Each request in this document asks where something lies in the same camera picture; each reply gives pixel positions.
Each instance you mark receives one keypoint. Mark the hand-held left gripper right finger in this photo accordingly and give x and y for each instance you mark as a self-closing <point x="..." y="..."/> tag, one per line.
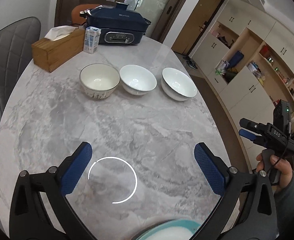
<point x="209" y="170"/>

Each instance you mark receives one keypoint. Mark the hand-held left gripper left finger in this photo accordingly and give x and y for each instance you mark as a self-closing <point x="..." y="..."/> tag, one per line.
<point x="76" y="170"/>

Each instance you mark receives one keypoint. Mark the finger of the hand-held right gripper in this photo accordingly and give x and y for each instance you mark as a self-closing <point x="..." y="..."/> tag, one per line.
<point x="252" y="125"/>
<point x="247" y="133"/>

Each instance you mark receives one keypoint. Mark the teal rimmed floral plate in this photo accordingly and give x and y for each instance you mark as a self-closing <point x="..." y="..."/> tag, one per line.
<point x="169" y="232"/>

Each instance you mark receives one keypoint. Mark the white bowl with dark rim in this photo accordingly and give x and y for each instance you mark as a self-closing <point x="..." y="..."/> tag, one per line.
<point x="178" y="83"/>

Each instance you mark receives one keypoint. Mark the cream bowl with plant pattern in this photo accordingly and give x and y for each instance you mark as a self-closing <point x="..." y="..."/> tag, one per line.
<point x="99" y="80"/>

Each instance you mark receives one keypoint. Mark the plain white bowl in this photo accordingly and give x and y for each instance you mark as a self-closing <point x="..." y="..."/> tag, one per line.
<point x="138" y="80"/>

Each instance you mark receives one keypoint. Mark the person's right forearm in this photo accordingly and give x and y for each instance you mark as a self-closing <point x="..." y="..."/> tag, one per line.
<point x="289" y="205"/>

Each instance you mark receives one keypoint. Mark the person's right hand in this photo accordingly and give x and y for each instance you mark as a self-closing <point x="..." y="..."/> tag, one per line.
<point x="286" y="172"/>

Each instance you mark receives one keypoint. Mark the cream built-in cabinet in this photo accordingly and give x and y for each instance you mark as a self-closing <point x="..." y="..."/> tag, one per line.
<point x="239" y="85"/>

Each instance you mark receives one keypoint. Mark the white shopping bag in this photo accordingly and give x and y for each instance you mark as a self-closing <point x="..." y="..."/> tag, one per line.
<point x="221" y="67"/>

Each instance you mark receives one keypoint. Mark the blue bag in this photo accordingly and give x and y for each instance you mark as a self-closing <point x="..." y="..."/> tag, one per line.
<point x="235" y="60"/>

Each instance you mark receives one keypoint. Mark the red bag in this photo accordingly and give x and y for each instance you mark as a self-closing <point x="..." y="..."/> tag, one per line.
<point x="264" y="51"/>

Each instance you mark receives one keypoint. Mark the pair of black sneakers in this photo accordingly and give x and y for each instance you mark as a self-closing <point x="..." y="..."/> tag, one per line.
<point x="191" y="62"/>

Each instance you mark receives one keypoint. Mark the door lock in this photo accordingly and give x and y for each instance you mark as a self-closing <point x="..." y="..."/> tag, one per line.
<point x="203" y="26"/>

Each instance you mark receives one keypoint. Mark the wooden tissue box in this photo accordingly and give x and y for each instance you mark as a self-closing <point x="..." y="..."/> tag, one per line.
<point x="59" y="51"/>

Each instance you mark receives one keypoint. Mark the brown entrance door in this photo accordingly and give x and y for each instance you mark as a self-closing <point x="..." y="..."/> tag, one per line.
<point x="199" y="12"/>

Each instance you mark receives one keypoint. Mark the white and blue milk carton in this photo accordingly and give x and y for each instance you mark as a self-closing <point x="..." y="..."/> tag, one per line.
<point x="91" y="40"/>

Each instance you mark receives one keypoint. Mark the white tissue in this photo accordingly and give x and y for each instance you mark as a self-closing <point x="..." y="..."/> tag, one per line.
<point x="60" y="32"/>

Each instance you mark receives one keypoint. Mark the grey quilted chair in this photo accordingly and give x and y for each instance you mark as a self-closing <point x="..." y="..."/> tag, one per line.
<point x="9" y="45"/>

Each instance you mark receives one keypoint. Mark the brown sliding glass door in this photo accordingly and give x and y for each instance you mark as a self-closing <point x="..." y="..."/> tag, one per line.
<point x="157" y="5"/>

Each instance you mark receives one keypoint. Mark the orange chair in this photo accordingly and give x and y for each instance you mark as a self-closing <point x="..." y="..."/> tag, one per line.
<point x="78" y="12"/>

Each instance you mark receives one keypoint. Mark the dark blue electric cooker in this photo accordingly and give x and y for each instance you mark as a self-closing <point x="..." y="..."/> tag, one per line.
<point x="119" y="17"/>

